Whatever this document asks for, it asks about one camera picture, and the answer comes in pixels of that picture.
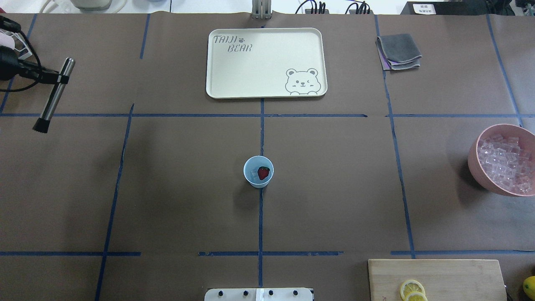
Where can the red strawberry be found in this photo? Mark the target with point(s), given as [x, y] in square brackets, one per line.
[263, 172]

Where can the aluminium frame post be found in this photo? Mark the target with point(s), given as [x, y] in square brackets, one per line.
[262, 9]

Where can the grey folded cloth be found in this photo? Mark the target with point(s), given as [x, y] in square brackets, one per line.
[398, 52]

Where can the white cup rack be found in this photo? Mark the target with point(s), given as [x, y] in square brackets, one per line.
[21, 48]

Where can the light blue cup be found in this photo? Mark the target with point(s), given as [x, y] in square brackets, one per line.
[255, 162]

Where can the cream bear tray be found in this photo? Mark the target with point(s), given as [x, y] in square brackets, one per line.
[265, 63]

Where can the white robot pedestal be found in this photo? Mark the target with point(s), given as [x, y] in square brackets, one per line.
[260, 294]

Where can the bamboo cutting board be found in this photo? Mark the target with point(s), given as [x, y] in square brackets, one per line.
[443, 280]

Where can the pile of ice cubes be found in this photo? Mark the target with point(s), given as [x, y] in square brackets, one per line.
[509, 165]

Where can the pink cup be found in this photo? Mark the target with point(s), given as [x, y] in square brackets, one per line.
[7, 41]

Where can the steel muddler black tip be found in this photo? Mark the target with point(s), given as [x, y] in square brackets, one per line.
[44, 120]

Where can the ice cube in cup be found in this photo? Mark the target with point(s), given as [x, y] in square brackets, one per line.
[253, 174]

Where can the yellow lemon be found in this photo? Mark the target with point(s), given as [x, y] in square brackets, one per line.
[529, 287]

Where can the pink bowl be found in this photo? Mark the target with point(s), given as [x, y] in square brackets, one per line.
[527, 141]

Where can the lemon slices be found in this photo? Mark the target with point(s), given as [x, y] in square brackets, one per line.
[412, 290]

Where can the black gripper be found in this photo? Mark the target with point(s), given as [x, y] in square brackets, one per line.
[7, 68]

